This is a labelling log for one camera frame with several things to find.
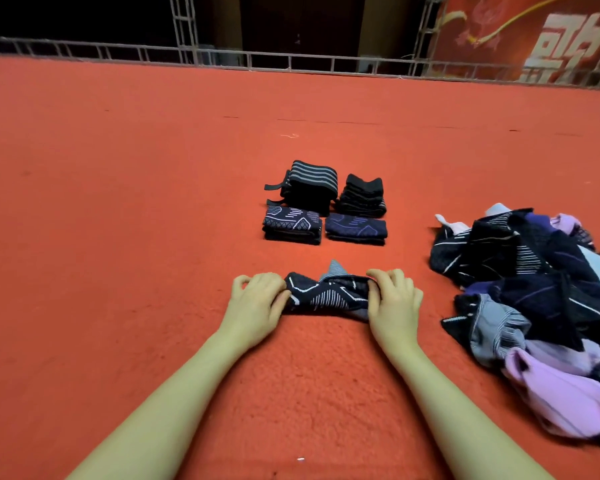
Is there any single navy white-patterned sock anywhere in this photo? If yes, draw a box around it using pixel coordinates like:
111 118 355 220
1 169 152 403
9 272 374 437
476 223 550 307
263 199 323 232
264 227 322 245

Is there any single plain navy sock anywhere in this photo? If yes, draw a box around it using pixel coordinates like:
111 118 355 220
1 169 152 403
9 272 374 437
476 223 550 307
325 213 388 246

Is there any person's left hand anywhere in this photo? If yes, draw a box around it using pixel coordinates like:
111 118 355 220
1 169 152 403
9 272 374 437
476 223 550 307
218 271 293 353

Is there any single black grey-heeled sock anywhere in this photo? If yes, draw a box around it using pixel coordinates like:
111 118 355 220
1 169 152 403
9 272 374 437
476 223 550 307
283 259 373 322

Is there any person's left forearm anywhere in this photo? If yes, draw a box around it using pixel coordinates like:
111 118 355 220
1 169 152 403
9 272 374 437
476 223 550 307
68 335 251 480

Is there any heap of dark patterned socks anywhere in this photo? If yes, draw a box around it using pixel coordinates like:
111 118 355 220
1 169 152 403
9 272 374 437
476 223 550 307
428 203 600 446

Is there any person's right hand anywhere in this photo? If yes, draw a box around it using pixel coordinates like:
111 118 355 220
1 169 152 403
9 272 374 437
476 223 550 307
365 267 424 361

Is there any person's right forearm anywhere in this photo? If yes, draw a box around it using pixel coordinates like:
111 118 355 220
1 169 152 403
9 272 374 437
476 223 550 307
390 345 556 480

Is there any grey metal railing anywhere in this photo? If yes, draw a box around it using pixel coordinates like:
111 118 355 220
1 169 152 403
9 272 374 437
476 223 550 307
0 37 600 88

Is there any grey metal truss tower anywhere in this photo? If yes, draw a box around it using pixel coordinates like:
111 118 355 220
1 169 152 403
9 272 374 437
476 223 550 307
170 0 201 64
412 0 441 76

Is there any dark brown door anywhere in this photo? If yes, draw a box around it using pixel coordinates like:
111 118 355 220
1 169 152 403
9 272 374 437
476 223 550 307
242 0 366 58

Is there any red banner with white print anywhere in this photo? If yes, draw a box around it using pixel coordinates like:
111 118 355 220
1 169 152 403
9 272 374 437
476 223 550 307
430 0 600 86

